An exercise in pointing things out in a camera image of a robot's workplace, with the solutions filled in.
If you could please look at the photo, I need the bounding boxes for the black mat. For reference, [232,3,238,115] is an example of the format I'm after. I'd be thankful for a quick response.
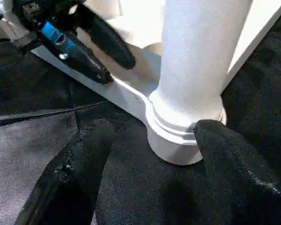
[0,14,281,225]

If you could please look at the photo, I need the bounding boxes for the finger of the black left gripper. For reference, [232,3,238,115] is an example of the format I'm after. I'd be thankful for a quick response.
[44,25,114,84]
[76,5,136,70]

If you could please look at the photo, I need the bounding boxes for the white plastic table top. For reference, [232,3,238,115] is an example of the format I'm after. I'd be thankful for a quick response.
[4,0,281,166]

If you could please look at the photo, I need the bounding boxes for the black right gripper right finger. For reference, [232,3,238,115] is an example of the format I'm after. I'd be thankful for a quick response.
[193,120,281,225]

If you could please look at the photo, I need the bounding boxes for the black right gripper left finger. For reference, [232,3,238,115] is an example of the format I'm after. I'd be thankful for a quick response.
[15,118,115,225]

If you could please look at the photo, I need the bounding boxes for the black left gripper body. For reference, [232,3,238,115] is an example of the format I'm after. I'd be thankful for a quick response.
[11,0,85,49]

